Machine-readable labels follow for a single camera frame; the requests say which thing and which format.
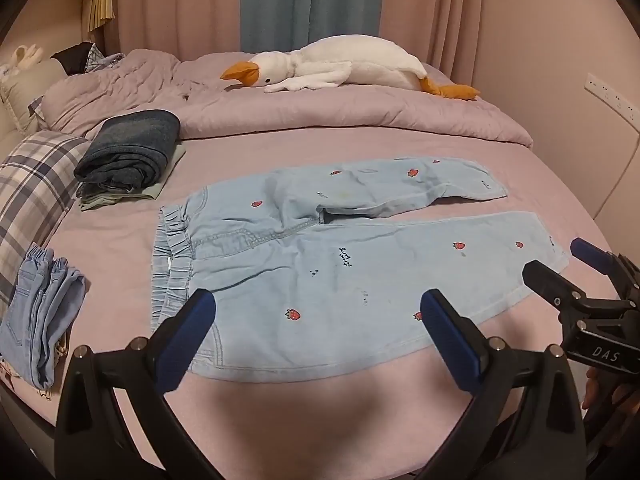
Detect white goose plush toy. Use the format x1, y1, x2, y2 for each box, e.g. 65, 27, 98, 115
220, 34, 481, 101

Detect folded pale green garment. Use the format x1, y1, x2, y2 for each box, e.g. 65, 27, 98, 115
77, 143, 187, 212

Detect person's right hand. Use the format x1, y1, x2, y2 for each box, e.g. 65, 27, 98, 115
582, 366, 632, 412

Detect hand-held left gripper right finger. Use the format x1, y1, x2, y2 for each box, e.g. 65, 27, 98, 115
420, 288, 586, 480

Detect folded dark blue jeans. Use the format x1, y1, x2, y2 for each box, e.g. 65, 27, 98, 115
73, 109, 181, 194

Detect blue curtain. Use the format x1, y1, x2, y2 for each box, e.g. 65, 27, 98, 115
240, 0, 387, 54

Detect folded light blue jeans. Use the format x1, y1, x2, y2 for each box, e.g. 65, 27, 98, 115
0, 242, 87, 391

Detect pink curtain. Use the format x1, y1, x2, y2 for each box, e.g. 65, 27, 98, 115
102, 0, 506, 86

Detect white wall socket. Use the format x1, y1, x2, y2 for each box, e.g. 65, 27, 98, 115
585, 73, 640, 122

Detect plaid pillow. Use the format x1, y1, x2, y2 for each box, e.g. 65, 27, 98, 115
0, 130, 93, 311

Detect blue checked shirt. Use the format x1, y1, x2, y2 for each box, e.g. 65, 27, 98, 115
85, 43, 127, 74

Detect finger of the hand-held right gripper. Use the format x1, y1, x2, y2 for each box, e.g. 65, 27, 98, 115
522, 259, 587, 319
570, 237, 640, 303

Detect light blue strawberry print pants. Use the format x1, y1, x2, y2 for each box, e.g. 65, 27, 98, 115
149, 156, 572, 383

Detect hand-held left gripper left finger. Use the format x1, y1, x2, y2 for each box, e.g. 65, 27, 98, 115
55, 288, 221, 480

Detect pink duvet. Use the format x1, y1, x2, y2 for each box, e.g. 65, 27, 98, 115
39, 49, 534, 149

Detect pink bed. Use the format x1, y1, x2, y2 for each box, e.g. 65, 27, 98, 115
0, 130, 631, 476

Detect small white plush toy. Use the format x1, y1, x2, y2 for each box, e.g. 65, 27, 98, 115
0, 44, 43, 77

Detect beige pillow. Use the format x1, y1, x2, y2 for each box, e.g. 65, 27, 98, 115
0, 58, 68, 133

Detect dark cloth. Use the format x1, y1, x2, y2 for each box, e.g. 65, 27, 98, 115
50, 43, 96, 76

